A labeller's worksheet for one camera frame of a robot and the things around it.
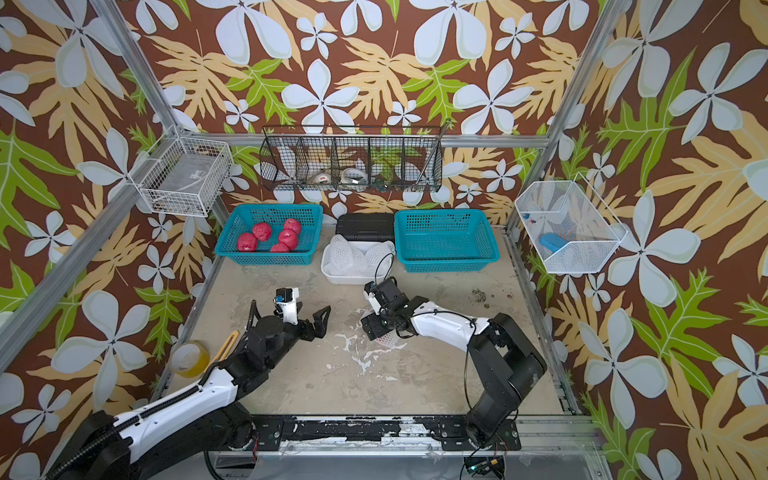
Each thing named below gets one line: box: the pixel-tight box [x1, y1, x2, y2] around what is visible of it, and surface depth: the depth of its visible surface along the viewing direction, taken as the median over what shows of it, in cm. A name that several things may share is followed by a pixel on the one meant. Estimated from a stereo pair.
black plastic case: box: [335, 213, 395, 242], surface depth 116 cm
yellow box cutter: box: [202, 330, 240, 375], surface depth 90 cm
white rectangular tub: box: [321, 241, 394, 285], surface depth 103 cm
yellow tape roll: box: [170, 341, 211, 379], surface depth 87 cm
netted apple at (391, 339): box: [374, 329, 408, 349], surface depth 88 cm
